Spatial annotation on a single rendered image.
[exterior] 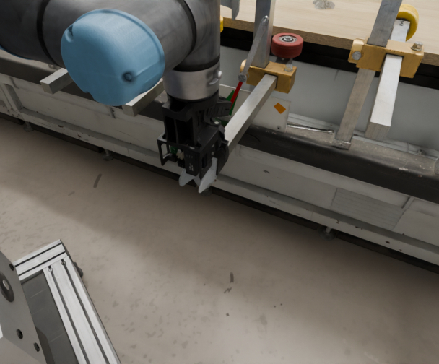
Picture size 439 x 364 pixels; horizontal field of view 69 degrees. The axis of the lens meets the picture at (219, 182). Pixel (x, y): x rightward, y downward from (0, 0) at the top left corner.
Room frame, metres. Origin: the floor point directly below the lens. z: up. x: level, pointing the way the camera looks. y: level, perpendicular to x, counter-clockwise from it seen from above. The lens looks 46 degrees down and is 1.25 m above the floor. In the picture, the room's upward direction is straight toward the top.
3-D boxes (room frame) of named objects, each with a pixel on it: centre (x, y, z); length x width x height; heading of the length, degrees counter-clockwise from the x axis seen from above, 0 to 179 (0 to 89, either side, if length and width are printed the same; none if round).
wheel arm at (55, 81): (0.92, 0.34, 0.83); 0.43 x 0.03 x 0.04; 155
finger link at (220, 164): (0.40, 0.01, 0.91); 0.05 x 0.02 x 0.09; 65
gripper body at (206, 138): (0.38, 0.04, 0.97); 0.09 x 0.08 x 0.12; 155
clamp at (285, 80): (0.77, -0.12, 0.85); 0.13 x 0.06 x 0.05; 65
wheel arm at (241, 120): (0.67, -0.09, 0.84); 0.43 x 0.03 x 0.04; 155
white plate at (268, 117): (0.77, -0.07, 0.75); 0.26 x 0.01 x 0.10; 65
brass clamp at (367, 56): (0.66, -0.35, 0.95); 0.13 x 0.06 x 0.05; 65
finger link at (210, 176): (0.38, 0.02, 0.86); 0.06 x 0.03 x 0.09; 155
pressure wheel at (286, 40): (0.84, -0.18, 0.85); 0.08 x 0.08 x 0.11
